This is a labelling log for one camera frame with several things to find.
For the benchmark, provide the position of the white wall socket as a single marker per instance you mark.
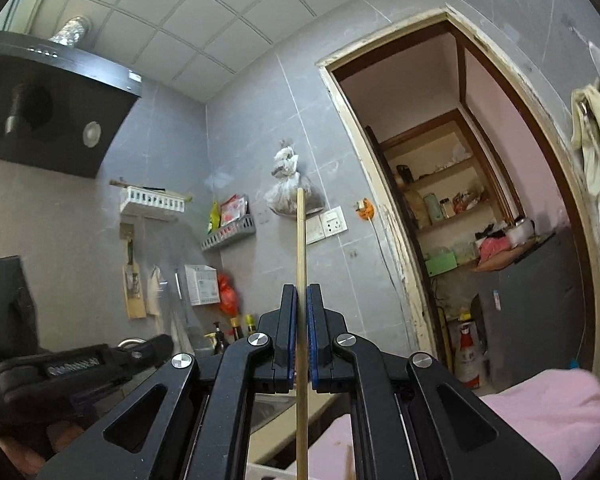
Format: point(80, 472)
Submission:
point(334, 222)

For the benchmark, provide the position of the green thermos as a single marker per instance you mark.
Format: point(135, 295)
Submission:
point(433, 209)

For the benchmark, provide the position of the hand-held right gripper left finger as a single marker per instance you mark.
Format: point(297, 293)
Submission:
point(287, 340)

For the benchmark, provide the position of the wooden door frame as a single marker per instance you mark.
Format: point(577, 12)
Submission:
point(380, 210)

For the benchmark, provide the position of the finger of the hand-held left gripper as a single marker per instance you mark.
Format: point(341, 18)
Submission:
point(145, 352)

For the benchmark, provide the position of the small dark sauce bottle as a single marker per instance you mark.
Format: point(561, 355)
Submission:
point(235, 331)

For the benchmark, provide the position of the white wall basket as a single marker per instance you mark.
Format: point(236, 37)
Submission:
point(150, 202)

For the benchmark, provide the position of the red bottle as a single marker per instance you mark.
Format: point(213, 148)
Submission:
point(467, 355)

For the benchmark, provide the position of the glass jar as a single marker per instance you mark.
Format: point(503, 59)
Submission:
point(446, 208)

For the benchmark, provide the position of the yellow green snack packet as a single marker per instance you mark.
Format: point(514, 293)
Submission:
point(214, 217)

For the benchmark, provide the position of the kitchen knife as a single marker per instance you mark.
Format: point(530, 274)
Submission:
point(129, 250)

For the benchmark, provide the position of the silver exhaust duct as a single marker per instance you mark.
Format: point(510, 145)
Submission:
point(70, 30)

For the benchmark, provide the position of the red snack packet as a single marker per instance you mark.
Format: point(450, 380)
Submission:
point(234, 210)

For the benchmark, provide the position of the white cooker pot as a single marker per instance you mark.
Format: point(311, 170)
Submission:
point(520, 232)

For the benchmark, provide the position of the red plastic bag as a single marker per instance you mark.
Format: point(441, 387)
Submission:
point(228, 296)

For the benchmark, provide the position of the wooden cutting board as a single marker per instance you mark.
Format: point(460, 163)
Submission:
point(136, 305)

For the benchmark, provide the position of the gray fridge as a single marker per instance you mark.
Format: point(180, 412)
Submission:
point(530, 320)

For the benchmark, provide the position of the green box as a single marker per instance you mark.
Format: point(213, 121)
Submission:
point(440, 264)

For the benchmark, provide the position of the person's left hand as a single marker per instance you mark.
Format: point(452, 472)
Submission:
point(25, 457)

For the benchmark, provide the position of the pink floral blanket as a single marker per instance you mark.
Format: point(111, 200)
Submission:
point(505, 430)

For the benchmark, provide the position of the pink cloth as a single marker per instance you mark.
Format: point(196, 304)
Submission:
point(494, 248)

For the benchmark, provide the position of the hanging clear plastic bag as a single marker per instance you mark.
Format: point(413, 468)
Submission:
point(282, 195)

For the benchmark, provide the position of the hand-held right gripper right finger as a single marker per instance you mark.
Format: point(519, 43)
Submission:
point(316, 340)

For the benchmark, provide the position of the orange wall hook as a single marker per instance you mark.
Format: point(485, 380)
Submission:
point(365, 210)

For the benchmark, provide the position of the beige towel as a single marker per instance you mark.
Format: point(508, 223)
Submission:
point(154, 292)

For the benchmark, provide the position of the black range hood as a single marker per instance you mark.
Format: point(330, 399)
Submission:
point(45, 110)

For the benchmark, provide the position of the gray wall shelf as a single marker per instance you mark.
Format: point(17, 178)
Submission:
point(230, 235)

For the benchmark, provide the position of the cream rubber glove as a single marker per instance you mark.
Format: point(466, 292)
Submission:
point(590, 150)

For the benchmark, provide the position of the white wall holder box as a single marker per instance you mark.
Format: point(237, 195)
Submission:
point(202, 285)

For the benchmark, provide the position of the wooden shelf unit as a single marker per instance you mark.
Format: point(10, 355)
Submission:
point(430, 147)

